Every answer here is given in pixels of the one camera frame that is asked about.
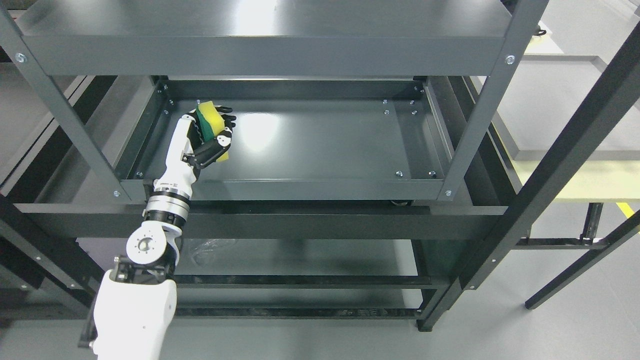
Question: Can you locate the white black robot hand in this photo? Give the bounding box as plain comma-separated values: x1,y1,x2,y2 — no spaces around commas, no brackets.
153,104,214,198

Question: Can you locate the green yellow sponge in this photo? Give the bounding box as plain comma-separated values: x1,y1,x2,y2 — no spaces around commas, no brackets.
194,101,236,169

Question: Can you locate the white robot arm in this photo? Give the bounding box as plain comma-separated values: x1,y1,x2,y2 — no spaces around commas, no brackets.
78,186,192,360

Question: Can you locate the grey metal shelf unit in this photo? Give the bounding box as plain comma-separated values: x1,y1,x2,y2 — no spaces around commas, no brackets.
1,0,548,322

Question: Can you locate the black metal frame post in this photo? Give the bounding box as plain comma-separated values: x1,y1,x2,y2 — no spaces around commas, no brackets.
416,26,640,332

